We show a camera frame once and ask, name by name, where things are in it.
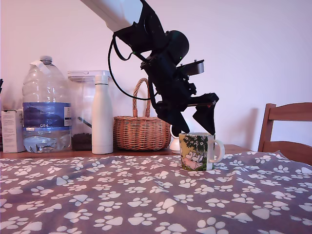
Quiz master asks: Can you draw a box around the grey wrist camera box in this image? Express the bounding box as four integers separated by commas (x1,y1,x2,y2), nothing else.
175,59,205,82

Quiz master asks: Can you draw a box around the short black cable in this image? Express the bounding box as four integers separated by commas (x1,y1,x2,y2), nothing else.
114,36,147,62

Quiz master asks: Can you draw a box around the clear plastic jar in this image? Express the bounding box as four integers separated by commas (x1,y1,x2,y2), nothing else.
67,70,113,151

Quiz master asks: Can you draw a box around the large clear water bottle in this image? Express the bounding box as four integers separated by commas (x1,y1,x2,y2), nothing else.
22,55,72,154

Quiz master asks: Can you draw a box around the illustrated white coffee mug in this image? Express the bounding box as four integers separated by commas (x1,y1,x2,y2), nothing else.
178,132,225,171

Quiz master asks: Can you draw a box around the white insulated bottle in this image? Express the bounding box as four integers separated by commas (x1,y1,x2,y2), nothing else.
92,75,115,155

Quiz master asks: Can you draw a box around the long black looping cable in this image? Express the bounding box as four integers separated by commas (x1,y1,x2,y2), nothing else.
108,36,156,100

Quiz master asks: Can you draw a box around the small white round camera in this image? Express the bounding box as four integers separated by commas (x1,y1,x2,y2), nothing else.
170,124,182,154

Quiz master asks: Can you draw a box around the woven wicker basket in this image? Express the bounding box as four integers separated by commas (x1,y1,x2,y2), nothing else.
113,78,172,151

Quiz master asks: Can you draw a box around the grey paw print tablecloth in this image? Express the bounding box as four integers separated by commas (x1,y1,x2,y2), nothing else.
0,150,312,234

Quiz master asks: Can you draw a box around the brown wooden chair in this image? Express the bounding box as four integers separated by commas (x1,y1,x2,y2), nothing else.
258,102,312,167

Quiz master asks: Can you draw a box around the white cardboard box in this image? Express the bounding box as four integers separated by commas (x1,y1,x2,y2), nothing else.
1,109,26,154

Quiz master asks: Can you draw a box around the dark measuring scoop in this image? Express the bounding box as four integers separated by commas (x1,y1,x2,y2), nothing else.
78,117,93,128

